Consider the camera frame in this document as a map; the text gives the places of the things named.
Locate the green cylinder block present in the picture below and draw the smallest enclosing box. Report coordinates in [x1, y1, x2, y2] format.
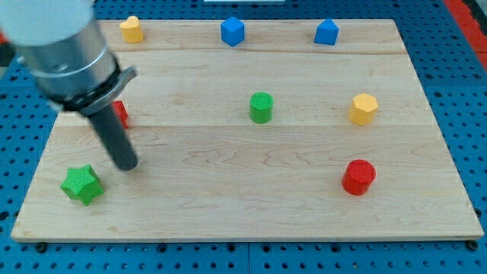
[250, 91, 274, 123]

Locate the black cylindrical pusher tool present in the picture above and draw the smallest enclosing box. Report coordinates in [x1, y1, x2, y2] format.
[89, 105, 138, 171]

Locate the blue pentagon block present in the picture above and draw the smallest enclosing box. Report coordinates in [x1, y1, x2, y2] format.
[314, 18, 339, 45]

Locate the red block behind tool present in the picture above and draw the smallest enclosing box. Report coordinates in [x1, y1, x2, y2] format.
[112, 100, 129, 129]

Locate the wooden board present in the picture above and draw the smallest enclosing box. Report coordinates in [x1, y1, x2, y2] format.
[11, 19, 484, 243]

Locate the yellow heart block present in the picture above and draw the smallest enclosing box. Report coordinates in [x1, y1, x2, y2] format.
[119, 16, 144, 43]

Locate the green star block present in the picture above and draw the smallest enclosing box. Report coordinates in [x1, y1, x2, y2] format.
[60, 164, 104, 206]

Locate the red cylinder block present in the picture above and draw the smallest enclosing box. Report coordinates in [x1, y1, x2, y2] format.
[342, 159, 377, 196]

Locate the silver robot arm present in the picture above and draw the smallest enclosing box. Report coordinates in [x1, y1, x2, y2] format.
[1, 0, 137, 117]

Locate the yellow hexagon block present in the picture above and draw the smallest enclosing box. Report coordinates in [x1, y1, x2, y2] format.
[348, 93, 379, 126]

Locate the blue cube block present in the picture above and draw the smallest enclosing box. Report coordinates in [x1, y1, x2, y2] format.
[220, 17, 246, 47]

